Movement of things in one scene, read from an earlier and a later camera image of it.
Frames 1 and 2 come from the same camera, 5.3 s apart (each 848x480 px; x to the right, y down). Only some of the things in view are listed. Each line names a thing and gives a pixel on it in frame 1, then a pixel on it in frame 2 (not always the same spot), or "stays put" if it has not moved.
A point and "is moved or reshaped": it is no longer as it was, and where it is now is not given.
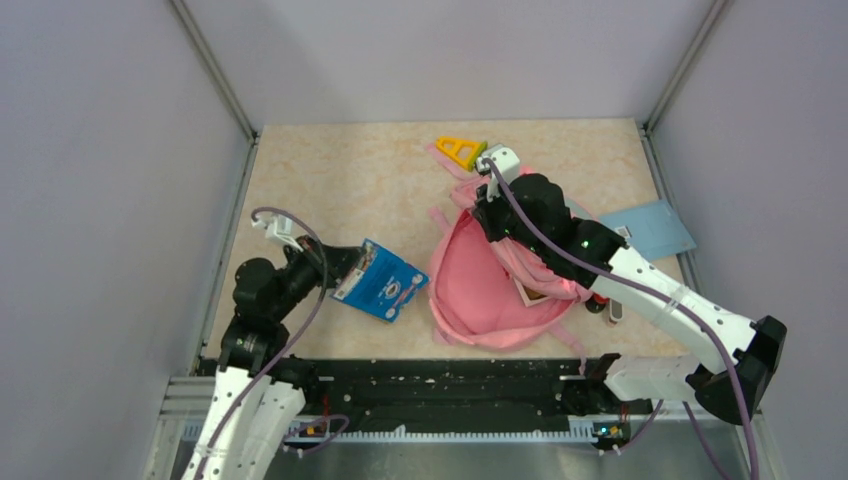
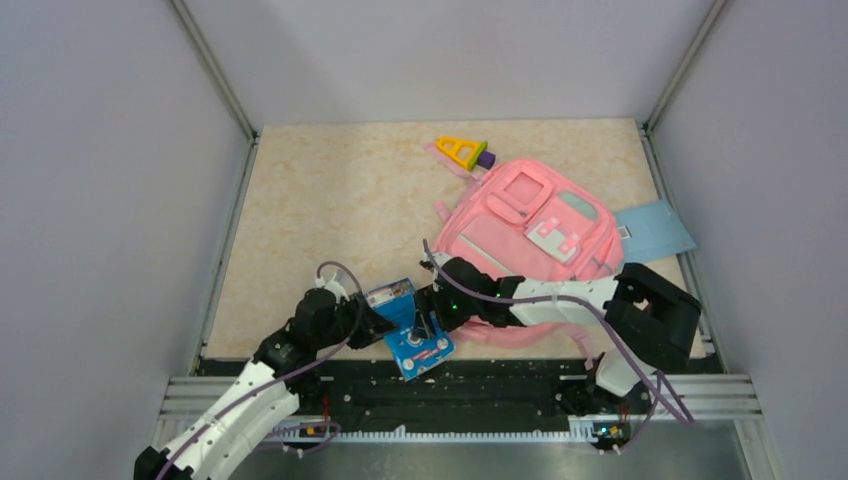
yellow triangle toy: [463, 151] stays put
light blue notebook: [654, 230] stays put
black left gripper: [341, 261] to [372, 327]
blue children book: [381, 283] to [397, 304]
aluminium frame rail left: [251, 136] stays put
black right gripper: [485, 211] to [431, 298]
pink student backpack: [492, 294] is moved or reshaped
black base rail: [451, 398] stays put
